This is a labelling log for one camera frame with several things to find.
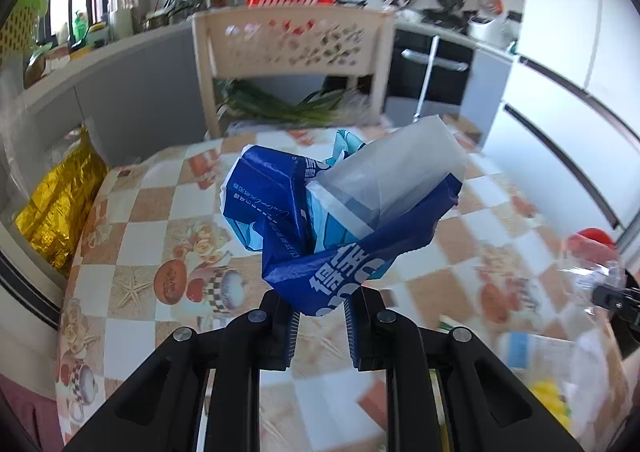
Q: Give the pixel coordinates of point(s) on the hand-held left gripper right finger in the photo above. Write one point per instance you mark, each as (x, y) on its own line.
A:
(362, 332)

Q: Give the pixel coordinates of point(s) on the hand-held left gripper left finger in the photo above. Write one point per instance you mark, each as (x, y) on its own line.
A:
(280, 332)

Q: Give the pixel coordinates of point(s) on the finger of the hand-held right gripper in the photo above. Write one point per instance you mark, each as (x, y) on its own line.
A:
(612, 297)

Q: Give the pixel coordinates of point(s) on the blue plastic wrapper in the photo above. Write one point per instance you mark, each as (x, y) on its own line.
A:
(280, 212)

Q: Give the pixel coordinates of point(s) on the red round stool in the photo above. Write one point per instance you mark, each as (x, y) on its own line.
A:
(592, 237)

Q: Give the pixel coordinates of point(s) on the green onions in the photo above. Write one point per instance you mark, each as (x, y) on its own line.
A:
(280, 110)

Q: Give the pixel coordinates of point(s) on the gold foil bag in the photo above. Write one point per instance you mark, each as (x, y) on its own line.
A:
(55, 212)

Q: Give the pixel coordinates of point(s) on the white flat mop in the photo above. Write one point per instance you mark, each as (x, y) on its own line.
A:
(425, 82)

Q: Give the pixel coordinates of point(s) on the white refrigerator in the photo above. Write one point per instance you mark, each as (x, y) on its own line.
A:
(565, 32)

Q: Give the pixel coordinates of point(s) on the grey kitchen counter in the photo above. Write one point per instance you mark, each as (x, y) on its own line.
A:
(125, 82)

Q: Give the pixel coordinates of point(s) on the white rice cooker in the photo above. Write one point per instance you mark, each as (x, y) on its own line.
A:
(485, 27)

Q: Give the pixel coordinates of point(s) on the beige perforated chair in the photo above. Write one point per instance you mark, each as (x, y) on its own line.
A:
(280, 27)

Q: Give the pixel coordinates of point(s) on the orange plastic bag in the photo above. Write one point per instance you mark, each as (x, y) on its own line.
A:
(491, 0)

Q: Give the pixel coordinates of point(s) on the black wok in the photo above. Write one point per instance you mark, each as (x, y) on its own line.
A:
(445, 16)

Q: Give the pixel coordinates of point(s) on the green dish soap bottle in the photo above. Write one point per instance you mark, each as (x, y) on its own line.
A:
(80, 25)

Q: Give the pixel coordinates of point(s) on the yellow-green plastic basket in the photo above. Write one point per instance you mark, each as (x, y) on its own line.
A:
(22, 22)

